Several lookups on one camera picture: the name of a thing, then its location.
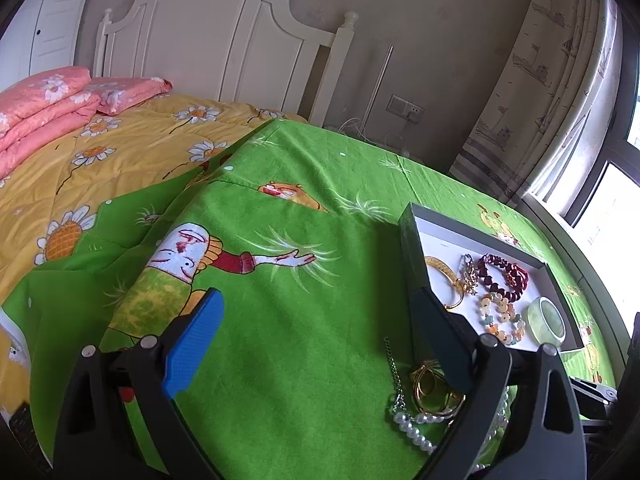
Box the multicolour stone bead bracelet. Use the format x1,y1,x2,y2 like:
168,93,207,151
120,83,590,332
477,292,526,345

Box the pink floral pillow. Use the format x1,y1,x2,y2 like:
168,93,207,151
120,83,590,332
85,76,173,115

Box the gold flower bangle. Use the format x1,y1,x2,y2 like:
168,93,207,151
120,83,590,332
410,360,466,418

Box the dark red bead bracelet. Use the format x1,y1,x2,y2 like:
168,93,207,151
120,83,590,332
476,254,516,292

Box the gold pendant chain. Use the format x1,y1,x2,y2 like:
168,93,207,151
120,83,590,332
459,254,480,296

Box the white metal pole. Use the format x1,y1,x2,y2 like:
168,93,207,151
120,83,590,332
361,46,394,136

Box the red braided cord bracelet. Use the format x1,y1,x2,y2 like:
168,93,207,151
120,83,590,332
502,262,530,301

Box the thin silver chain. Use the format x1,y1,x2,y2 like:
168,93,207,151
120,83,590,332
382,337,408,413

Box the white wardrobe door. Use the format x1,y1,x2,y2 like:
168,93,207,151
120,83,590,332
0,0,101,93

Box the white wooden headboard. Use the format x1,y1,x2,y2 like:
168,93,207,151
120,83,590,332
92,0,361,126

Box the white cable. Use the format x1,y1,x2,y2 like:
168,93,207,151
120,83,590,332
325,117,416,158

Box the pale green jade bangle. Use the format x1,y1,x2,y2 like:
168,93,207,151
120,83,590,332
527,296,567,345

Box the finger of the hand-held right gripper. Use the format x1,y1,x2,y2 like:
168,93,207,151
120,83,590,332
570,376,619,420

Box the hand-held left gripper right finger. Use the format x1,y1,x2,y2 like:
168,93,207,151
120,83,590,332
409,285,589,480

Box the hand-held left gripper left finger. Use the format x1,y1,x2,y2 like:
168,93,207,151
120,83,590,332
52,287,226,480

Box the pink floral folded quilt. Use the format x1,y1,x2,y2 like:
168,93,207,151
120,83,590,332
0,66,101,178

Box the yellow floral quilt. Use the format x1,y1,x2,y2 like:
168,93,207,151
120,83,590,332
0,92,307,421

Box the beige printed curtain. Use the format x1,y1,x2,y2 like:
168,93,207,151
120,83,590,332
449,0,621,206

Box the green cartoon printed sheet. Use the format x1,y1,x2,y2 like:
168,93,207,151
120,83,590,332
0,119,618,480

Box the wide gold bangle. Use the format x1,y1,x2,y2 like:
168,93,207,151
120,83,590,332
424,256,466,310

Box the grey cardboard box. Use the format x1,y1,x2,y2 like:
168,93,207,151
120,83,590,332
398,201,585,356

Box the grey wall socket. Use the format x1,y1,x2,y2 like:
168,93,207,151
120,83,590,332
387,94,426,123

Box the dark framed window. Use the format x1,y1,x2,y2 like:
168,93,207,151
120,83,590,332
520,10,640,241

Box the white pearl necklace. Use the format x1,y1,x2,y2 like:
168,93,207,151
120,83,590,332
385,390,511,471

